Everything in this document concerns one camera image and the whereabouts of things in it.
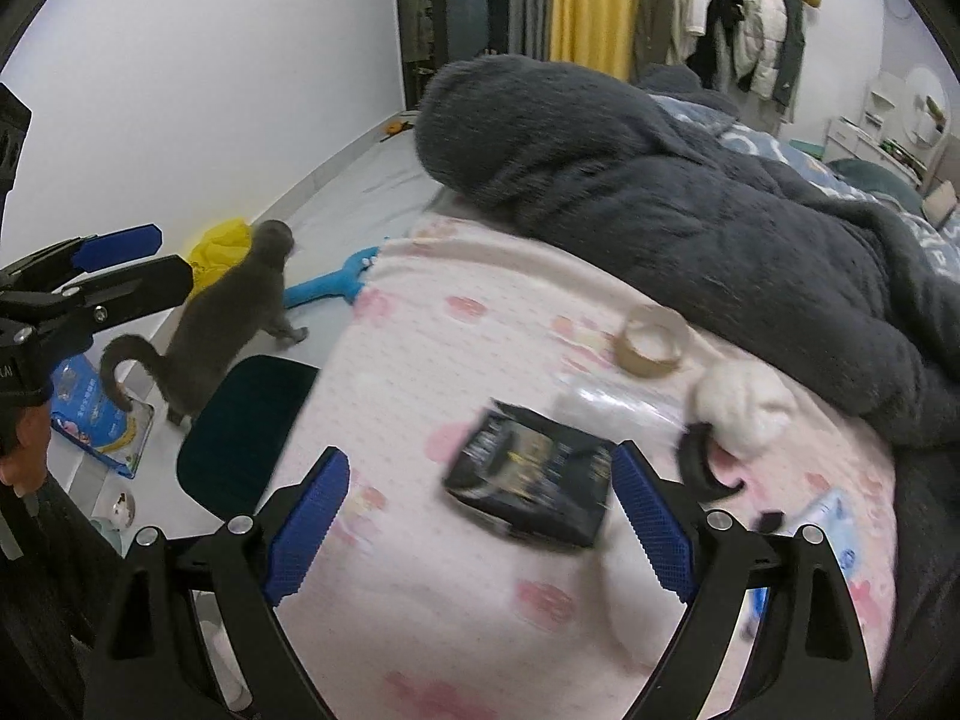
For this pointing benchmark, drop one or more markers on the pink printed blanket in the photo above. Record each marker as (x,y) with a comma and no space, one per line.
(450,615)

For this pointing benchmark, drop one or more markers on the blue white packet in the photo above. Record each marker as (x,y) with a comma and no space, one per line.
(832,521)

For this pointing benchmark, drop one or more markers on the white puffer jacket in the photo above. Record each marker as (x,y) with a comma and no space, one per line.
(765,22)

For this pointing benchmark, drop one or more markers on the brown tape roll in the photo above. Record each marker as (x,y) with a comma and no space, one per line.
(627,351)

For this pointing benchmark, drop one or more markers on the white dresser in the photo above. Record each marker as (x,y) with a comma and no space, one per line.
(862,131)

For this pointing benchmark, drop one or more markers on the dark glass door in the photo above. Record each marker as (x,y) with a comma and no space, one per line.
(450,7)

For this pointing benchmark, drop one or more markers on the small black scrap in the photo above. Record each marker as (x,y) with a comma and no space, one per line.
(769,522)

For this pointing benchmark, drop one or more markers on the dark teal trash bin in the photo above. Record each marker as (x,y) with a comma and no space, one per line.
(240,435)

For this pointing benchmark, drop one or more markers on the blue printed bag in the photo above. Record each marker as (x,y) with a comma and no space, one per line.
(90,427)

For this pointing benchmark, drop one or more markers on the grey curtain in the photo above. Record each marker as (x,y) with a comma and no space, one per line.
(529,0)

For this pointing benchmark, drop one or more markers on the yellow curtain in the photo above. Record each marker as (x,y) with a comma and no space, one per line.
(592,0)

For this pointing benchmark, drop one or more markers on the dark grey fluffy blanket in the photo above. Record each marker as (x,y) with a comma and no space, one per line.
(675,202)

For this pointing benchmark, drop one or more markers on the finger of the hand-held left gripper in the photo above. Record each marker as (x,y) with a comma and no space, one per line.
(135,289)
(120,246)

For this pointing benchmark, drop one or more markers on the blue patterned duvet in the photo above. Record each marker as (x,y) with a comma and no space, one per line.
(750,139)

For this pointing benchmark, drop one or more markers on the round mirror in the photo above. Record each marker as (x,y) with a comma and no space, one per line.
(924,105)

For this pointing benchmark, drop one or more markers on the grey cat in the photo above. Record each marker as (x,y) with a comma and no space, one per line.
(217,330)

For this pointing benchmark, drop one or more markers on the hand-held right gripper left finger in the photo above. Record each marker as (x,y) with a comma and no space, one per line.
(307,525)

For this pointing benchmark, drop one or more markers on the person's left hand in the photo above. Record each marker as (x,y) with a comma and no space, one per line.
(22,457)

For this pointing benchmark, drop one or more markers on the white shirt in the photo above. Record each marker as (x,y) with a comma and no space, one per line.
(696,7)

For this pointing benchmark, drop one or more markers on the blue slingshot toy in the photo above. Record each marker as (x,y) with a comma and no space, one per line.
(322,289)

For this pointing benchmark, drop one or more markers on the clear plastic wrapper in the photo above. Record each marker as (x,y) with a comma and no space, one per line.
(600,405)

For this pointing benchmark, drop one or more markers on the orange floor toy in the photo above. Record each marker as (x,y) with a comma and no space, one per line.
(394,129)

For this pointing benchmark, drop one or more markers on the yellow plastic bag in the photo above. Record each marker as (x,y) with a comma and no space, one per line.
(217,247)

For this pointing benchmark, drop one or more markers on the black snack packet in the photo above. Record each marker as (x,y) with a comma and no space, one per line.
(525,480)

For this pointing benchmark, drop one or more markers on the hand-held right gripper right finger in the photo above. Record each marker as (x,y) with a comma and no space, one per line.
(652,532)

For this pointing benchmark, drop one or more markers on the dark green jacket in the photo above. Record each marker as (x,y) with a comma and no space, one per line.
(791,52)

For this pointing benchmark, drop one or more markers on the teal pillow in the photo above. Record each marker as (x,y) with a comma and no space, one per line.
(870,180)

